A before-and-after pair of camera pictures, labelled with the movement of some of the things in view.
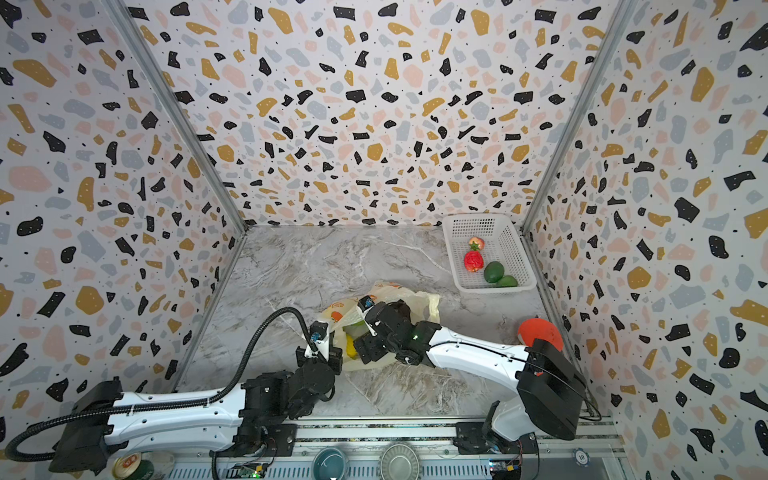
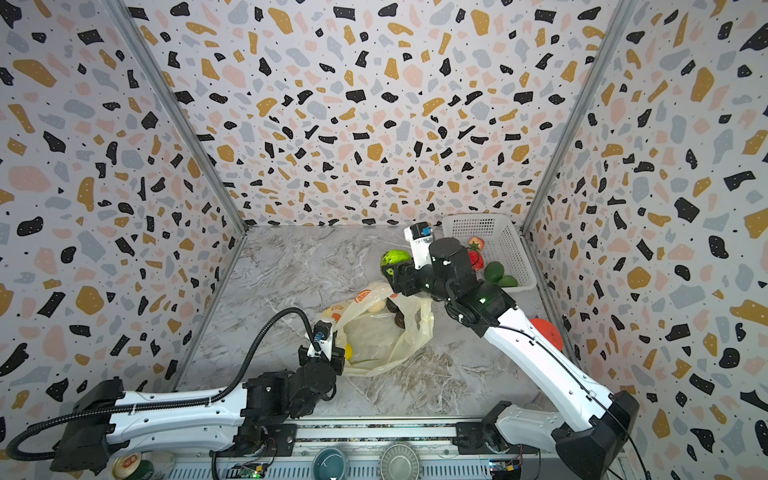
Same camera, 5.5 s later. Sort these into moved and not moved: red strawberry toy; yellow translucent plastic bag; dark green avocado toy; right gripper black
Moved: right gripper black
Not moved: red strawberry toy; yellow translucent plastic bag; dark green avocado toy
